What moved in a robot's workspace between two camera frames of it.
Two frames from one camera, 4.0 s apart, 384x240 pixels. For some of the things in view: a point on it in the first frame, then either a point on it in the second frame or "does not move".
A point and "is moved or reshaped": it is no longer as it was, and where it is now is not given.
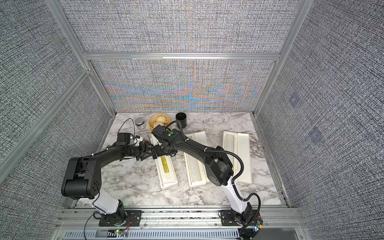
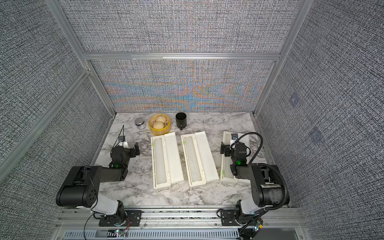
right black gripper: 156,148 → 227,148
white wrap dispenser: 239,143 does not move
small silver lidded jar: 140,123 does not move
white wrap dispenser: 166,166 is moved or reshaped
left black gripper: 143,150 → 131,151
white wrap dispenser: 197,172 does not move
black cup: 181,117 does not move
